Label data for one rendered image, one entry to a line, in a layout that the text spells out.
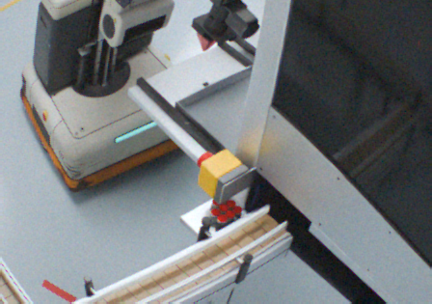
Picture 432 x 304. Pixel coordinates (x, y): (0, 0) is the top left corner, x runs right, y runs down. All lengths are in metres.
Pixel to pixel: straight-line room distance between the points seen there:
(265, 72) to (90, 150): 1.29
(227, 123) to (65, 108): 1.01
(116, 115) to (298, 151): 1.34
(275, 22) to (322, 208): 0.42
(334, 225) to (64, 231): 1.45
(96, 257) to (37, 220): 0.31
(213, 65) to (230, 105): 0.16
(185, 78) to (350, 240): 0.77
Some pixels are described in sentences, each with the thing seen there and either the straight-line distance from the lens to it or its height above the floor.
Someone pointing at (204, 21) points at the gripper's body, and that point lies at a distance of 1.96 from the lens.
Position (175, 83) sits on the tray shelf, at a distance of 2.21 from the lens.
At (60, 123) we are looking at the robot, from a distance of 2.94.
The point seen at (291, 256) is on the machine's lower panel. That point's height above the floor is 0.86.
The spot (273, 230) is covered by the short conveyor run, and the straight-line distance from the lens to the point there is 1.81.
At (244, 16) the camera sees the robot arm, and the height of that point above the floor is 1.27.
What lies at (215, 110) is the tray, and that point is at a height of 0.88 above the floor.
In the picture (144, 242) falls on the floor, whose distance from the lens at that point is 2.95.
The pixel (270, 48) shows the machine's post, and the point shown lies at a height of 1.34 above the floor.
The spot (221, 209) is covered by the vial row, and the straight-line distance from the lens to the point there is 1.88.
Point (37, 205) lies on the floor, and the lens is 3.02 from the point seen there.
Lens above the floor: 2.37
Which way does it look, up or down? 46 degrees down
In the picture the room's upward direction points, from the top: 11 degrees clockwise
